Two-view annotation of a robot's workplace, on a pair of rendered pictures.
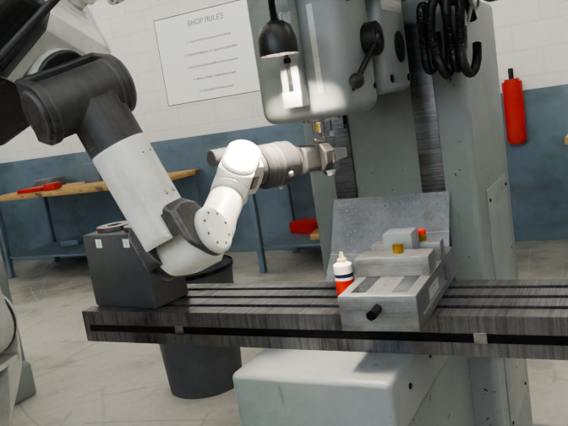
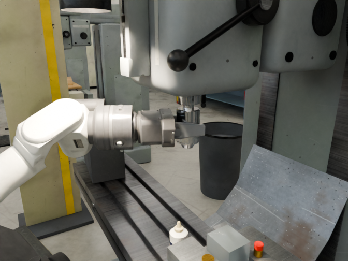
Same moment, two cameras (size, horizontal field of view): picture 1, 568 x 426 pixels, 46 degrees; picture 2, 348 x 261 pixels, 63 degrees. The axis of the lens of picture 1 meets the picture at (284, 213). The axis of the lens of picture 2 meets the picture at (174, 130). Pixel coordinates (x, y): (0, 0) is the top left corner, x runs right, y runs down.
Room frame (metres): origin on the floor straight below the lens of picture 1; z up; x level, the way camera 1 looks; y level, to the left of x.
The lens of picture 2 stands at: (0.93, -0.37, 1.40)
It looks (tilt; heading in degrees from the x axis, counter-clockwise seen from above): 18 degrees down; 31
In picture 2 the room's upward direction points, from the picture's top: straight up
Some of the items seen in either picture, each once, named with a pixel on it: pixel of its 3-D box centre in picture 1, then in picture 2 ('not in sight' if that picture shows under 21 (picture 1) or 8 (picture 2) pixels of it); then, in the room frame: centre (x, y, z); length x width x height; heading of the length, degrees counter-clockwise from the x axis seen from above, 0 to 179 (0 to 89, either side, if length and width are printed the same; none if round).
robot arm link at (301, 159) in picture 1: (294, 161); (142, 128); (1.36, -0.04, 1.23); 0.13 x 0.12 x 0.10; 37
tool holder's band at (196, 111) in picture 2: (324, 139); (188, 110); (1.41, -0.11, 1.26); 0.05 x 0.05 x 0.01
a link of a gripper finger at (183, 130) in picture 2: (336, 154); (189, 130); (1.39, -0.13, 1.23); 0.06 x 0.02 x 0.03; 127
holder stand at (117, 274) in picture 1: (134, 262); (101, 145); (1.66, 0.40, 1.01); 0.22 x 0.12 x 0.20; 55
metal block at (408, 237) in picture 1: (401, 244); (227, 250); (1.35, -0.23, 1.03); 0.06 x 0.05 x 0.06; 64
